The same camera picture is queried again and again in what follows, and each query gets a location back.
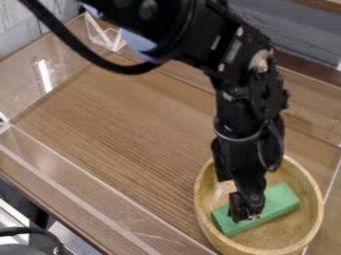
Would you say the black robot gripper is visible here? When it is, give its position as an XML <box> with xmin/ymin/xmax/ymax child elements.
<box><xmin>208</xmin><ymin>123</ymin><xmax>286</xmax><ymax>224</ymax></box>

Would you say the green rectangular block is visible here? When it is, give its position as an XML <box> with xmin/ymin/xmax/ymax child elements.
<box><xmin>211</xmin><ymin>182</ymin><xmax>299</xmax><ymax>237</ymax></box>

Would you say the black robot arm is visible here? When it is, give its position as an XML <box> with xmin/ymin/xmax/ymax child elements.
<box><xmin>80</xmin><ymin>0</ymin><xmax>289</xmax><ymax>222</ymax></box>

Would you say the brown wooden bowl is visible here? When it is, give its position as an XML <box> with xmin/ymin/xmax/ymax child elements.
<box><xmin>194</xmin><ymin>156</ymin><xmax>323</xmax><ymax>255</ymax></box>

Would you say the black cable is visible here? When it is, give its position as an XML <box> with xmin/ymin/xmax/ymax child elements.
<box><xmin>17</xmin><ymin>0</ymin><xmax>166</xmax><ymax>76</ymax></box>

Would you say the clear acrylic tray wall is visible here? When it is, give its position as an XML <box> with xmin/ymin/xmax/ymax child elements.
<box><xmin>0</xmin><ymin>11</ymin><xmax>341</xmax><ymax>255</ymax></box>

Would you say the black metal bracket with screw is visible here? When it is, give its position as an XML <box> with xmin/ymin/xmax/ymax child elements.
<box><xmin>28</xmin><ymin>233</ymin><xmax>75</xmax><ymax>255</ymax></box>

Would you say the clear acrylic corner bracket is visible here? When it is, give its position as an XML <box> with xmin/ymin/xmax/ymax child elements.
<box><xmin>85</xmin><ymin>13</ymin><xmax>127</xmax><ymax>53</ymax></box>

